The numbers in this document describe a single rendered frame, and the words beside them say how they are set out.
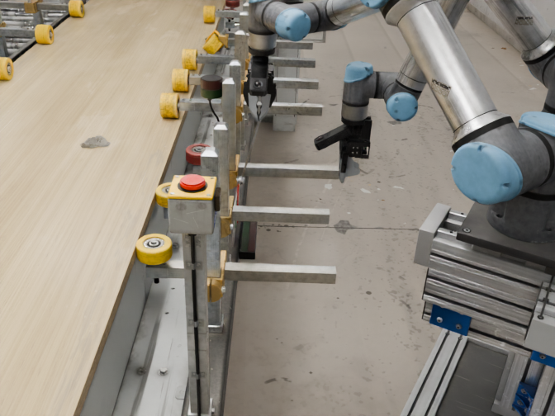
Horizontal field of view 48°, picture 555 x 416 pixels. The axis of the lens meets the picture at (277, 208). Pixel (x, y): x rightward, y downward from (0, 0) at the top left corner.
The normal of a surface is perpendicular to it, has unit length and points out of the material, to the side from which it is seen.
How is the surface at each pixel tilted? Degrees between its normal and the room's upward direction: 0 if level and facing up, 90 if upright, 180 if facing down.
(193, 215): 90
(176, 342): 0
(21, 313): 0
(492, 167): 95
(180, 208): 90
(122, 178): 0
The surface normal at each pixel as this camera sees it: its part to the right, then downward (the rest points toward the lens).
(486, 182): -0.75, 0.38
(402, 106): -0.02, 0.51
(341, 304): 0.04, -0.86
